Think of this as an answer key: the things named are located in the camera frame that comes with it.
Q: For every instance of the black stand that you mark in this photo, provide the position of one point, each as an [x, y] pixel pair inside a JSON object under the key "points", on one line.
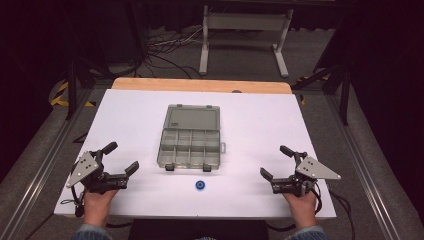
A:
{"points": [[71, 86], [343, 90]]}

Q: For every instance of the person's left hand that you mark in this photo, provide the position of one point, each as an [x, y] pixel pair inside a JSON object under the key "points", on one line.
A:
{"points": [[96, 208]]}

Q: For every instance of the person's dark clothing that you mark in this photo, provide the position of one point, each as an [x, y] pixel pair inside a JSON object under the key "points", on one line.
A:
{"points": [[198, 230]]}

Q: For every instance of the metal floor rail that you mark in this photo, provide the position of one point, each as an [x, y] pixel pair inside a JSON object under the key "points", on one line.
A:
{"points": [[363, 166], [40, 173]]}

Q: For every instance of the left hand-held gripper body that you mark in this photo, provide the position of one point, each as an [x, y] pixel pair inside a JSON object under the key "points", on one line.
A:
{"points": [[95, 178]]}

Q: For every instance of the small blue round wheel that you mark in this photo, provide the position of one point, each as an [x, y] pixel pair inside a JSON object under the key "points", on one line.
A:
{"points": [[200, 185]]}

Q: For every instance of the yellow black floor tape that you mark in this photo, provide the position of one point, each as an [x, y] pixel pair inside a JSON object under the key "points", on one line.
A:
{"points": [[60, 98]]}

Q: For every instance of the white metal stand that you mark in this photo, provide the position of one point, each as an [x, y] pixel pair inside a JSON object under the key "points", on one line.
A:
{"points": [[246, 21]]}

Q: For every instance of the person's right hand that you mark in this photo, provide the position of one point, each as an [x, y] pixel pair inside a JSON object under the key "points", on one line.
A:
{"points": [[304, 210]]}

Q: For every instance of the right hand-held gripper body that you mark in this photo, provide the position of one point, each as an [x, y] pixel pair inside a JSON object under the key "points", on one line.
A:
{"points": [[301, 181]]}

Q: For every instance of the clear plastic compartment box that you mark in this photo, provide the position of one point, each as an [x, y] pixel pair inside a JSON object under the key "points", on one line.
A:
{"points": [[190, 140]]}

